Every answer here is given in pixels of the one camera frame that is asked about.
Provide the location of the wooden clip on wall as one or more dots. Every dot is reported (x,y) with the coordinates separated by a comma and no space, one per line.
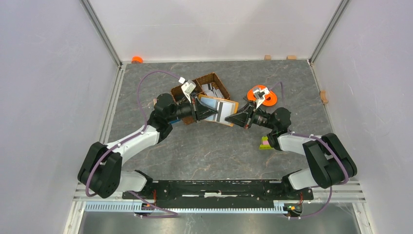
(323,97)

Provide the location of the pink and green brick stack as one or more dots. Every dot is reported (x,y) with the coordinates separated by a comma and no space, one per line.
(265,144)

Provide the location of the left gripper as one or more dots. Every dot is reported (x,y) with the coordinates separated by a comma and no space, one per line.
(199,110)

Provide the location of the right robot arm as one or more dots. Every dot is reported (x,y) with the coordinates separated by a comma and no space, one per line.
(328,161)

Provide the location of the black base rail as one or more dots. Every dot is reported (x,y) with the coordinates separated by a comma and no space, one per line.
(256,193)

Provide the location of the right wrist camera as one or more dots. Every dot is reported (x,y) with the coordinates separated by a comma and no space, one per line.
(260,94)

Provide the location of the yellow leather card holder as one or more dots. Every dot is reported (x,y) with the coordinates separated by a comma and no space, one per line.
(223,106)

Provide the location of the brown woven basket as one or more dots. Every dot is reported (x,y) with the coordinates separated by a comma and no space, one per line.
(177,93)

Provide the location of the orange plastic ring toy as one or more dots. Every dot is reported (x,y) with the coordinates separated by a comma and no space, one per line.
(270,101)

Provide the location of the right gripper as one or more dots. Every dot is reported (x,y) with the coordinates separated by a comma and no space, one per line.
(244,117)

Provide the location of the orange tape roll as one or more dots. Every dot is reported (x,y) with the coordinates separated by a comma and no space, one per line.
(136,59)

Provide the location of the silver cards pile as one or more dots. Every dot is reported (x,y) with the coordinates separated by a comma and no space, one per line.
(210,90)

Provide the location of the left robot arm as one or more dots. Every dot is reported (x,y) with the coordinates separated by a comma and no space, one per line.
(101,171)

